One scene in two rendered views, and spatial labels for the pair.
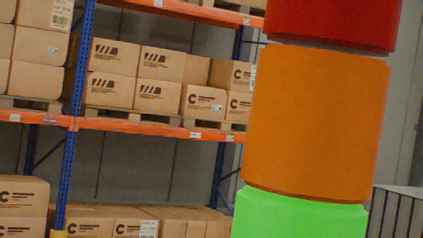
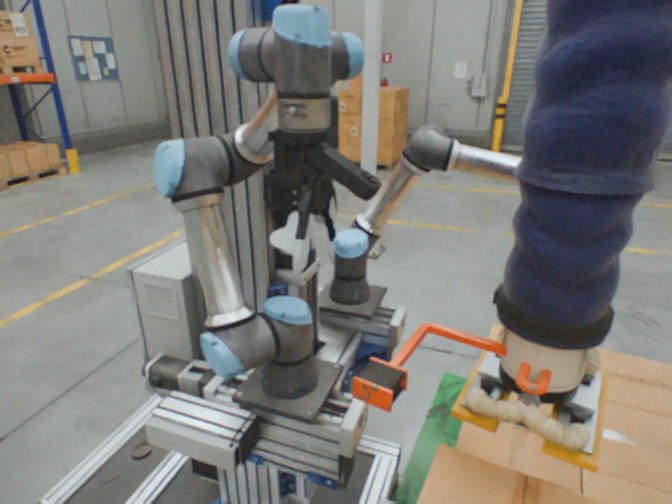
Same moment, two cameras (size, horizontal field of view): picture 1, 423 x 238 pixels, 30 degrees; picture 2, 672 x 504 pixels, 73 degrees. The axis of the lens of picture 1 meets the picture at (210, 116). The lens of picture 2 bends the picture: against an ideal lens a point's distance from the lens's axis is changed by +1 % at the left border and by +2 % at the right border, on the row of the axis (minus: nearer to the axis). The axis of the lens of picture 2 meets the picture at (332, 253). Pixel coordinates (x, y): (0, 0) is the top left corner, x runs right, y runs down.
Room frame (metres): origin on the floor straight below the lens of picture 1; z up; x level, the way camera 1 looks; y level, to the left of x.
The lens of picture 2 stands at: (0.89, -0.10, 1.81)
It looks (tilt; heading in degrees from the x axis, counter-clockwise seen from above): 23 degrees down; 326
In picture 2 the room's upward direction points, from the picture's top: straight up
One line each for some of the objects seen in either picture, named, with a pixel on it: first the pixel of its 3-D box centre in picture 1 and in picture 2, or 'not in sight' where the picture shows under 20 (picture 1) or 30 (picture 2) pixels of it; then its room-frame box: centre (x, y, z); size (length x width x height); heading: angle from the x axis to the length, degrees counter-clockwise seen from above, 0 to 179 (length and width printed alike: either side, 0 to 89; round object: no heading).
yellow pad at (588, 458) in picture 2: not in sight; (580, 403); (1.24, -1.02, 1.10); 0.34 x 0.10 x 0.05; 114
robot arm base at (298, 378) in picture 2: not in sight; (289, 363); (1.74, -0.55, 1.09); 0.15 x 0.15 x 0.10
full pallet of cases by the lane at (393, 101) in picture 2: not in sight; (374, 115); (7.65, -5.67, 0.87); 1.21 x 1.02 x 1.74; 125
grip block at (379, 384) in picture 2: not in sight; (380, 383); (1.45, -0.60, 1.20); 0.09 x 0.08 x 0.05; 24
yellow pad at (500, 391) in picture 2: not in sight; (493, 374); (1.42, -0.94, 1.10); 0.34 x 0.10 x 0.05; 114
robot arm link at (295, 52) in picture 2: not in sight; (301, 53); (1.46, -0.45, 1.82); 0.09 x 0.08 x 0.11; 5
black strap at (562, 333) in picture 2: not in sight; (550, 306); (1.33, -0.98, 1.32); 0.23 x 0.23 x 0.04
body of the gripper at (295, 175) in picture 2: not in sight; (301, 171); (1.47, -0.44, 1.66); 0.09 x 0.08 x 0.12; 35
